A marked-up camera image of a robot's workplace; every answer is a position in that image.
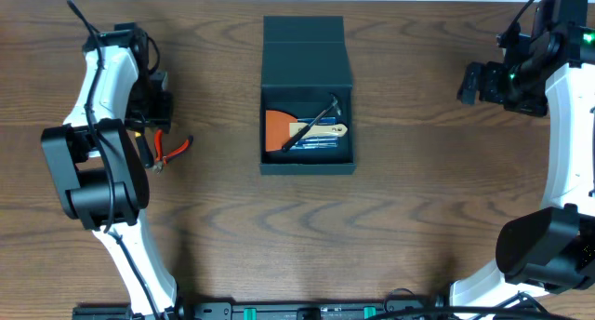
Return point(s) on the dark green hinged box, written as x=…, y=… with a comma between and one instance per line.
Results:
x=304, y=60

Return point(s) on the small black handled hammer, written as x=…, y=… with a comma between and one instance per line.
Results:
x=334, y=106

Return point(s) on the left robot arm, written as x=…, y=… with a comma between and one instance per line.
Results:
x=98, y=160

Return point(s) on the orange scraper wooden handle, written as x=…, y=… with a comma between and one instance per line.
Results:
x=281, y=127

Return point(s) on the red handled pliers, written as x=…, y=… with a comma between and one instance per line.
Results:
x=165, y=155

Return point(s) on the black yellow screwdriver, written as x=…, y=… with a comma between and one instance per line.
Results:
x=145, y=152

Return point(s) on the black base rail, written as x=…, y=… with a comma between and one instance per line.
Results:
x=292, y=311

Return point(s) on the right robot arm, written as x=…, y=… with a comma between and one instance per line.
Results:
x=548, y=73

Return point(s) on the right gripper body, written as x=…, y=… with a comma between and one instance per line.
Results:
x=500, y=84

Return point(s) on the precision screwdriver set case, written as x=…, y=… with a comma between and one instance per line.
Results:
x=319, y=142

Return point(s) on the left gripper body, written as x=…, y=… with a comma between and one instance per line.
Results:
x=145, y=149

